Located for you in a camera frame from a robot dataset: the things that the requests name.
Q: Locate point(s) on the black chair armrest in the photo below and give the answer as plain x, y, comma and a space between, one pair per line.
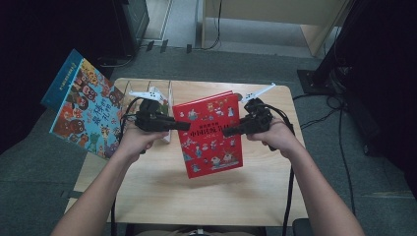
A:
300, 229

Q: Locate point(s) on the person's left hand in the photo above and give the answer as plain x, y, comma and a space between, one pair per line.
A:
136, 142

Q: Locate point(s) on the black metal stand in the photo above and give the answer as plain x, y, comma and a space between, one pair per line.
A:
311, 82

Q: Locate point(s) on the light blue monsters picture book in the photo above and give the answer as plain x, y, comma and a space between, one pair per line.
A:
91, 121

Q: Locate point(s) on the white caterpillar picture book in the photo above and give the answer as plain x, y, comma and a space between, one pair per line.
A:
167, 137

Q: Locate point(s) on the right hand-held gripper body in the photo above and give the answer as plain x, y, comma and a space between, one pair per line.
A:
257, 118

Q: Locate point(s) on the dark blue picture book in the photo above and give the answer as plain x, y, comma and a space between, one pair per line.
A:
62, 82

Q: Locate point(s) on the person's right hand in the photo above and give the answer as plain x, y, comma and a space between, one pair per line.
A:
280, 137

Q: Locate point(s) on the dark cabinet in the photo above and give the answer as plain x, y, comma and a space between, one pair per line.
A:
136, 23

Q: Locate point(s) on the grey tape strip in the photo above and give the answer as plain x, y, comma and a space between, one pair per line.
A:
67, 194

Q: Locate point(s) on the person's lap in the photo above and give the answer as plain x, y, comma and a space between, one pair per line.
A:
157, 232

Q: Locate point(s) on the clear acrylic book rack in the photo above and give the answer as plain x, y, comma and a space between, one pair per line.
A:
170, 87

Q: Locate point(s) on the black tape strip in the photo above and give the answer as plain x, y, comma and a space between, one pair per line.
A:
189, 48
149, 46
164, 46

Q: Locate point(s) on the light wooden cabinet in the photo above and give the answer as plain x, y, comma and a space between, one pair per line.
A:
268, 11

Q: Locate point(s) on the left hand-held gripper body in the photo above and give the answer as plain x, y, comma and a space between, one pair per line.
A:
150, 119

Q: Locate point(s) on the red picture book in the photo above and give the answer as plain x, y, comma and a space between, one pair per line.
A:
206, 150

